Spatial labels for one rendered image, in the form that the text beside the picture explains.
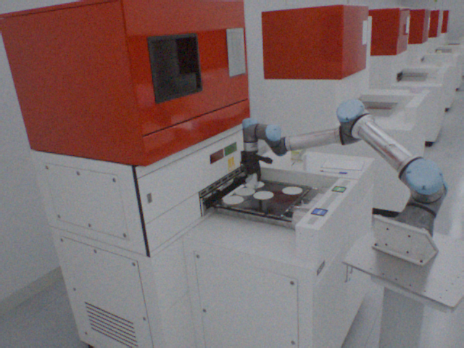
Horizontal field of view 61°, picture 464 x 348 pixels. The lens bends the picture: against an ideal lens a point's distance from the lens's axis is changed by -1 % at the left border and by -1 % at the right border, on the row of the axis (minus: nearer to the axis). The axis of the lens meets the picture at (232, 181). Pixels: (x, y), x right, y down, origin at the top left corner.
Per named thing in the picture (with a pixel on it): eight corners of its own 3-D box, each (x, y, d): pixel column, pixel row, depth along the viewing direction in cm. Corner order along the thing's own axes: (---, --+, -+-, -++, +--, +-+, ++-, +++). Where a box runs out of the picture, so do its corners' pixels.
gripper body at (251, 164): (240, 172, 203) (238, 149, 198) (255, 169, 205) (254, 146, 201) (246, 176, 196) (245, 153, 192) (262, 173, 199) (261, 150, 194)
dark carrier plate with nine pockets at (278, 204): (215, 204, 193) (215, 202, 192) (249, 180, 219) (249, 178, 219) (280, 216, 175) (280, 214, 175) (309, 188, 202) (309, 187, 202)
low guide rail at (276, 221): (218, 213, 199) (217, 207, 198) (220, 212, 201) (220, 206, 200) (313, 233, 174) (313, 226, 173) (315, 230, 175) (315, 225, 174)
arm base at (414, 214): (435, 246, 151) (445, 223, 153) (425, 230, 141) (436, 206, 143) (398, 233, 162) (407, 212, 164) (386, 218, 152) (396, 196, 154)
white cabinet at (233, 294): (199, 373, 209) (180, 238, 180) (278, 277, 284) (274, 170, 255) (314, 425, 176) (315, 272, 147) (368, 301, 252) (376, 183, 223)
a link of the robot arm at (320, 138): (373, 126, 184) (275, 142, 206) (368, 113, 176) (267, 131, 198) (374, 147, 179) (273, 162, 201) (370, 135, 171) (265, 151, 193)
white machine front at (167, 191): (146, 256, 165) (131, 166, 151) (243, 188, 229) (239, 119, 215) (152, 258, 164) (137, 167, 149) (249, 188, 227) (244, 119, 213)
